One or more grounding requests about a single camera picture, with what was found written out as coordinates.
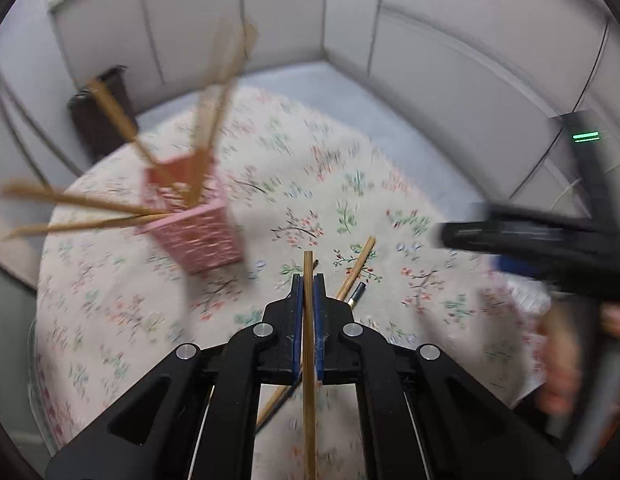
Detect light wooden chopstick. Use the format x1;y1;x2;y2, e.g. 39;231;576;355
256;236;377;430
303;251;317;480

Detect floral tablecloth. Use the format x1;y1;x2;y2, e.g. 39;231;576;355
32;82;555;480

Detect person's right hand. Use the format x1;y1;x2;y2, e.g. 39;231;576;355
537;304;590;415

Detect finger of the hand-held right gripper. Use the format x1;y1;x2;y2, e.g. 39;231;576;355
436;204;565;286

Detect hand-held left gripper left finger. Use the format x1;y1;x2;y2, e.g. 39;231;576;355
45;274;305;480

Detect white kitchen cabinets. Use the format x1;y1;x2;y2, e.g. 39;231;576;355
47;0;620;221

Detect bunch of wooden chopsticks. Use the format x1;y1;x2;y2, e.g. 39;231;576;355
0;17;261;241

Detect brown trash bin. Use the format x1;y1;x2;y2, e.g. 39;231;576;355
66;65;139;163

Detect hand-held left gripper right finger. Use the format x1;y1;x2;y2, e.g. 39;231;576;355
314;274;575;480

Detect pink perforated plastic basket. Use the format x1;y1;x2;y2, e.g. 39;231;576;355
136;154;247;276

